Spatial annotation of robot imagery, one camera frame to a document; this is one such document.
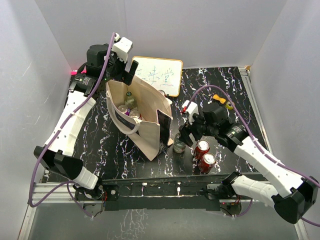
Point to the yellow bone-shaped toy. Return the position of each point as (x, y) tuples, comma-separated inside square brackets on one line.
[(219, 99)]

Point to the cream canvas tote bag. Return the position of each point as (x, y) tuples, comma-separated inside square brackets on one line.
[(152, 133)]

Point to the small whiteboard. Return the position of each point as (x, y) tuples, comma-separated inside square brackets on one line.
[(161, 73)]

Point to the red cola can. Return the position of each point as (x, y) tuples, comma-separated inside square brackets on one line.
[(206, 163), (202, 147), (135, 114), (163, 93)]

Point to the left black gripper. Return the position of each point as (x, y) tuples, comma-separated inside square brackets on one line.
[(124, 76)]

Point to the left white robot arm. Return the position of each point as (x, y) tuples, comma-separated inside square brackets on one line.
[(102, 64)]

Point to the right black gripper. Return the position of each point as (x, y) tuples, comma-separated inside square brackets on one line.
[(185, 130)]

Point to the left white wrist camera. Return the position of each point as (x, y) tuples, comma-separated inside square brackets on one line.
[(122, 46)]

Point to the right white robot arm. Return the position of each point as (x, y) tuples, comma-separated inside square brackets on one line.
[(289, 194)]

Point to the clear glass bottle green cap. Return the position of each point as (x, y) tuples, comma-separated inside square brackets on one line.
[(130, 101)]

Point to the aluminium frame rail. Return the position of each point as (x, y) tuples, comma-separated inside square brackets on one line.
[(136, 147)]

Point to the yellow tape roll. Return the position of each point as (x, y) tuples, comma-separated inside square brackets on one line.
[(229, 106)]

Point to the red cola can front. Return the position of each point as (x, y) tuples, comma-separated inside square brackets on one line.
[(206, 163)]

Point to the red cola can behind bag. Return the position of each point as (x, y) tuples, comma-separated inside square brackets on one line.
[(163, 93)]

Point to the clear glass bottle on table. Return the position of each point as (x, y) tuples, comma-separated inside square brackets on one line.
[(178, 145)]

